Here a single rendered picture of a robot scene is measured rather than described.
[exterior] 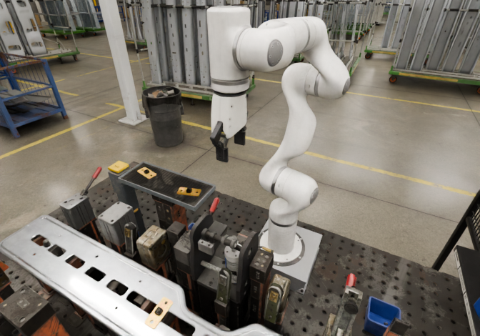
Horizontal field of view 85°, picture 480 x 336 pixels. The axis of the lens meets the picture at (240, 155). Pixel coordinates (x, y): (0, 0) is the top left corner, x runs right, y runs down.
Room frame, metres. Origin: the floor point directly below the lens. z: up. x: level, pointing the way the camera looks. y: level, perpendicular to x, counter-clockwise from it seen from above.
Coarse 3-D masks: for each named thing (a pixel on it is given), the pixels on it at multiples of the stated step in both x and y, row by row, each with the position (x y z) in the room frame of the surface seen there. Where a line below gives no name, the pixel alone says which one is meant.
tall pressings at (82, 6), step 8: (72, 0) 14.81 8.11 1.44; (80, 0) 14.35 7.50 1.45; (88, 0) 14.08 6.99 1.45; (72, 8) 14.83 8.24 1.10; (80, 8) 14.55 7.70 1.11; (88, 16) 14.28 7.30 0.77; (96, 16) 14.18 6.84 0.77; (80, 24) 14.75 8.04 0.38; (88, 24) 14.31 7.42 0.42; (96, 24) 14.06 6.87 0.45
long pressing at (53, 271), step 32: (32, 224) 0.74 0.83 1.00; (64, 224) 0.74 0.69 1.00; (32, 256) 0.60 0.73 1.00; (64, 256) 0.60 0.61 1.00; (64, 288) 0.48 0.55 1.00; (96, 288) 0.48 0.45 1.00; (128, 288) 0.48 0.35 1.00; (160, 288) 0.48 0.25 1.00; (128, 320) 0.39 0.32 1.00; (192, 320) 0.39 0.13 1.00
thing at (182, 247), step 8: (184, 232) 0.64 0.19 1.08; (184, 240) 0.60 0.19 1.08; (176, 248) 0.57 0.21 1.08; (184, 248) 0.57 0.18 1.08; (176, 256) 0.57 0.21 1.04; (184, 256) 0.55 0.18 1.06; (184, 264) 0.56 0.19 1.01; (184, 272) 0.58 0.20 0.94; (184, 280) 0.58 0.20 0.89; (192, 280) 0.56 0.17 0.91; (184, 288) 0.57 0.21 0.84; (192, 288) 0.56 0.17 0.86; (192, 296) 0.56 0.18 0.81; (192, 304) 0.56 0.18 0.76; (200, 312) 0.56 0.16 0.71
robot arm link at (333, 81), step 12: (312, 24) 0.78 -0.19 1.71; (324, 24) 0.84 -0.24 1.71; (312, 36) 0.77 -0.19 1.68; (324, 36) 0.82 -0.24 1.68; (312, 48) 0.81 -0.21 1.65; (324, 48) 0.83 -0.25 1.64; (312, 60) 0.82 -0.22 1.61; (324, 60) 0.82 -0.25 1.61; (336, 60) 0.84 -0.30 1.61; (324, 72) 0.81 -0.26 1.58; (336, 72) 0.81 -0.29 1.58; (348, 72) 0.84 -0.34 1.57; (324, 84) 0.82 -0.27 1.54; (336, 84) 0.80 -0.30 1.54; (348, 84) 0.82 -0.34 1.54; (324, 96) 0.83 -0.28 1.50; (336, 96) 0.82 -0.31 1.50
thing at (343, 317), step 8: (352, 288) 0.35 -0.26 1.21; (344, 296) 0.34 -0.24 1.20; (352, 296) 0.34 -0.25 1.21; (360, 296) 0.33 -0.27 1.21; (344, 304) 0.32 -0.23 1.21; (352, 304) 0.31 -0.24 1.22; (344, 312) 0.33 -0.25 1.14; (352, 312) 0.30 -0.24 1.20; (336, 320) 0.33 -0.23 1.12; (344, 320) 0.33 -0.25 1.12; (352, 320) 0.31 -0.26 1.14; (336, 328) 0.32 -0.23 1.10; (344, 328) 0.32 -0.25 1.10
